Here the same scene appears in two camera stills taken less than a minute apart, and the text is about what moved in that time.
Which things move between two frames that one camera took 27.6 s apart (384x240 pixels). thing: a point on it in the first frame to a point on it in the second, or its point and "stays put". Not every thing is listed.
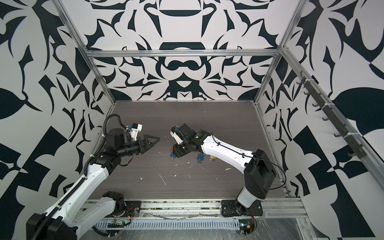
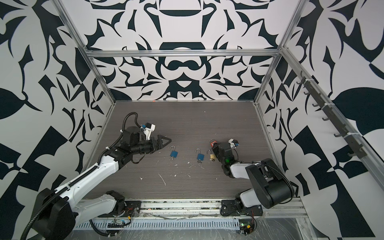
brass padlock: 212,158 stays put
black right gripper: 178,152 to 216,148
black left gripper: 145,142 to 159,144
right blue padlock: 200,156 stays put
